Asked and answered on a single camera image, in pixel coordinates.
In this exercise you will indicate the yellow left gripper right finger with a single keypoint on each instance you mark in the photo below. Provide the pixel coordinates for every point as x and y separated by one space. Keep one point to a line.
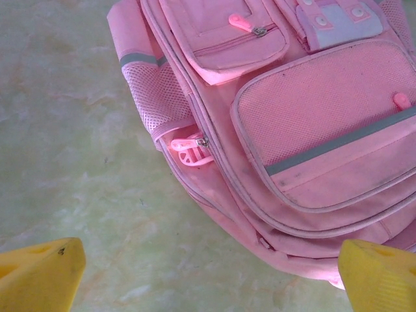
383 279

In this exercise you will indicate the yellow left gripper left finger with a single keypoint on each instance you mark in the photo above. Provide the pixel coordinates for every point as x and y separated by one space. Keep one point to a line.
39 276

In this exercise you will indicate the pink school backpack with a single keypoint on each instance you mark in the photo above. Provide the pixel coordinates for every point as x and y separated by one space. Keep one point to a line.
292 130

